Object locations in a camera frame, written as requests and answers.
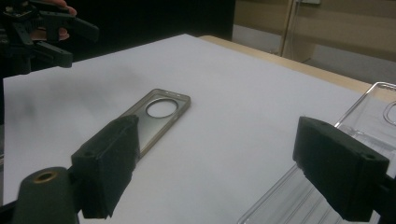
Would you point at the clear plastic tray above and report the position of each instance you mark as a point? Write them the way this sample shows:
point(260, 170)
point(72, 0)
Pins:
point(367, 124)

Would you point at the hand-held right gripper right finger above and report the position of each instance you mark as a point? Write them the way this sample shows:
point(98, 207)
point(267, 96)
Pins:
point(339, 168)

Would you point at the light wooden shelf unit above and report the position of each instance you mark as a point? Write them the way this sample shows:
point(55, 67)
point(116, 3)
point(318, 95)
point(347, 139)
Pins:
point(342, 28)

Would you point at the white board sheet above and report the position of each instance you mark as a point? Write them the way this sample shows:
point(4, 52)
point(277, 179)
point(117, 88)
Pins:
point(218, 77)

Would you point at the dark curtain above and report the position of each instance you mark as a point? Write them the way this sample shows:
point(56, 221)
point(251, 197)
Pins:
point(149, 18)

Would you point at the grey translucent phone case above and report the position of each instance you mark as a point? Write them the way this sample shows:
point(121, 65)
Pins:
point(158, 132)

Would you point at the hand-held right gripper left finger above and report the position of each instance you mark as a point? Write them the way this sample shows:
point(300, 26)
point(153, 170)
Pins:
point(106, 168)

